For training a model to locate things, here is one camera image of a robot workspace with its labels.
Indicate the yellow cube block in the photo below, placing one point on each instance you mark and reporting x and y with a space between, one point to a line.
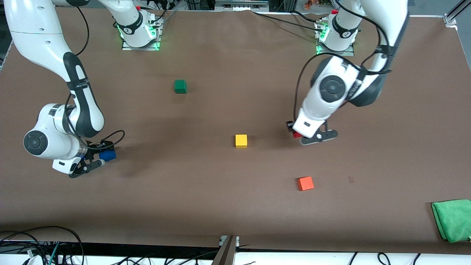
241 141

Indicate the aluminium rail with sockets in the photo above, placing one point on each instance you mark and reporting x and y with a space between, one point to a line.
241 4

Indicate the green cube block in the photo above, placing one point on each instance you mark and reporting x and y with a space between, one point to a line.
180 86

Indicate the green folded cloth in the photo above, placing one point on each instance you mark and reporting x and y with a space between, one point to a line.
454 221

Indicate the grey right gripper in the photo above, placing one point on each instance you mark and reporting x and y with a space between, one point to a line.
94 149

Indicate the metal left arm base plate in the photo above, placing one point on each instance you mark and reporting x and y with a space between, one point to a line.
349 53

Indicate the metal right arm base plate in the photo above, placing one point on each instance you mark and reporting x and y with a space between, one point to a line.
127 48

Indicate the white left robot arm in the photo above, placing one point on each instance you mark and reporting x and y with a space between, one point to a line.
386 18

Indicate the orange cube block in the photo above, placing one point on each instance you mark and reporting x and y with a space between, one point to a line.
305 183

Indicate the red cube block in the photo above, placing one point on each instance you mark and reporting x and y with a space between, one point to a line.
296 135

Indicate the aluminium frame strut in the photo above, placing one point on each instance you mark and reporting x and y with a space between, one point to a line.
226 252

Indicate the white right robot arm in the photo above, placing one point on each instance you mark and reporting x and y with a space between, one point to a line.
36 22

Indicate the aluminium corner bracket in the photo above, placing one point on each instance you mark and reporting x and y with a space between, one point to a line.
449 19

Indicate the blue cube block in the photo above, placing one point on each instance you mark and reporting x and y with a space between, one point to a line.
107 155

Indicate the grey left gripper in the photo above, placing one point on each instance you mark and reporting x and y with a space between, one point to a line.
289 126

